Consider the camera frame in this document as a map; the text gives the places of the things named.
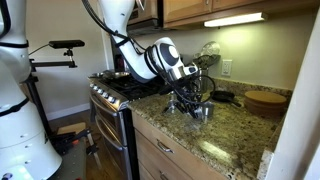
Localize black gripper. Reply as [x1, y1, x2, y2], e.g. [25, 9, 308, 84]
[176, 79, 205, 121]

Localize gray robot base platform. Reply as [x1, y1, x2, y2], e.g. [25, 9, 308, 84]
[46, 139, 88, 180]

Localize black cast iron skillet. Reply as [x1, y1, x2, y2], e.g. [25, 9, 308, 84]
[211, 90, 242, 108]

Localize steel utensil canister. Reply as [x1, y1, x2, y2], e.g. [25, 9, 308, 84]
[199, 68, 210, 93]

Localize round mesh strainer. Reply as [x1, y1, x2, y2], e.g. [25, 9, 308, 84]
[199, 40, 222, 58]

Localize stack of wooden boards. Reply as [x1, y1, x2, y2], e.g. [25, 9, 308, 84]
[244, 90, 288, 118]

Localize stainless gas range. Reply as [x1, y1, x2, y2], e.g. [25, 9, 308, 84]
[88, 52, 168, 180]

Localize steel frying pan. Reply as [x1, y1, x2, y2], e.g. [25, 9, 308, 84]
[89, 69, 132, 80]

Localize under-cabinet light bar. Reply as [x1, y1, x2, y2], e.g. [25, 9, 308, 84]
[203, 12, 269, 28]

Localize wooden upper cabinet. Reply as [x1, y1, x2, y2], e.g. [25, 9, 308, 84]
[162, 0, 320, 29]

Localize small wooden board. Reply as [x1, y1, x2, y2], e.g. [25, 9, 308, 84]
[56, 121, 87, 136]

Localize black clamp tool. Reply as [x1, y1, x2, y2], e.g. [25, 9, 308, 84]
[49, 129, 103, 168]

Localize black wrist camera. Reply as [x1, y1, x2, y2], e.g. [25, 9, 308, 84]
[159, 84, 175, 96]

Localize white wall outlet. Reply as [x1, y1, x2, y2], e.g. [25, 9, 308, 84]
[221, 59, 233, 77]

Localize black stereo camera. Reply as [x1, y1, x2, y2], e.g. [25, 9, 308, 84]
[48, 39, 86, 50]

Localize black camera stand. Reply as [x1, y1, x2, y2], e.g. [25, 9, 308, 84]
[23, 48, 78, 138]

